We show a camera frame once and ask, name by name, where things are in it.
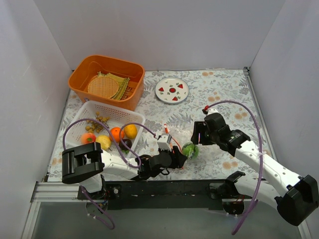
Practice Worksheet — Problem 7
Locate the green fake watermelon ball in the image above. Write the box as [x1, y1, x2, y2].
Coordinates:
[182, 142, 199, 160]

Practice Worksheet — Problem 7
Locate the clear zip top bag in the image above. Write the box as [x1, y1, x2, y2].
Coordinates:
[163, 123, 197, 170]

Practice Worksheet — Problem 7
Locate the dark fake plum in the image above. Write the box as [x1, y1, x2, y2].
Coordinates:
[119, 139, 132, 150]

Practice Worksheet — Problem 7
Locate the yellow fake lemon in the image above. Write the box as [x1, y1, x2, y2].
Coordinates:
[124, 124, 138, 139]

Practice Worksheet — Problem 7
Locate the orange fake tangerine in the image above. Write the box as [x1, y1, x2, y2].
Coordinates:
[110, 127, 124, 143]

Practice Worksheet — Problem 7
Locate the yellow fake pear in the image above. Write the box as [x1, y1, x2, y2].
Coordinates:
[96, 135, 112, 150]

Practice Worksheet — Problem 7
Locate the fake peach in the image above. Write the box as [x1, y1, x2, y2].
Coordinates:
[81, 132, 96, 144]

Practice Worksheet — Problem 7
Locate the brown fake longan cluster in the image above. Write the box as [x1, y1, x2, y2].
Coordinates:
[85, 111, 110, 133]

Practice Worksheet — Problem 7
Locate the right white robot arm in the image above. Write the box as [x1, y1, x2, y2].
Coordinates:
[191, 113, 319, 226]

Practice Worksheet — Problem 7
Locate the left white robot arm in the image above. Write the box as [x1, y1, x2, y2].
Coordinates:
[62, 142, 187, 199]

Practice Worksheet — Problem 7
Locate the white strawberry pattern plate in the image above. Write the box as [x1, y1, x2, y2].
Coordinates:
[155, 77, 189, 104]

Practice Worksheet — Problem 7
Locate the white perforated plastic basket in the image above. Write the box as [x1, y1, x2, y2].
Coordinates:
[65, 101, 146, 147]

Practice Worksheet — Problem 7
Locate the yellow green woven mat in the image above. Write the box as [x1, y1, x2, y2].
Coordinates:
[98, 72, 130, 101]

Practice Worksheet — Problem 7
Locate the round orange woven coaster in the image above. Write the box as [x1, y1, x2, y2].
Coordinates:
[88, 76, 119, 99]

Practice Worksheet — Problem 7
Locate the orange plastic tub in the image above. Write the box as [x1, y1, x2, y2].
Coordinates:
[68, 55, 145, 111]

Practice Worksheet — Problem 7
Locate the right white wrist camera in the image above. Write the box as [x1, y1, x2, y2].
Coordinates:
[202, 106, 218, 115]

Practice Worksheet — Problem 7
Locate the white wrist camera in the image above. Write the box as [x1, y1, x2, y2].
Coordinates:
[157, 133, 171, 151]
[202, 106, 218, 115]

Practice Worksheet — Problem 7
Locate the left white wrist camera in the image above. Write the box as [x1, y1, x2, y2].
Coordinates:
[157, 133, 171, 151]

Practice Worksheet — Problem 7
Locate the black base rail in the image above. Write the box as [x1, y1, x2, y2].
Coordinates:
[90, 179, 248, 215]

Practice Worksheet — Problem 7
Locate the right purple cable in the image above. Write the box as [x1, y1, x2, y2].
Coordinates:
[203, 100, 264, 236]

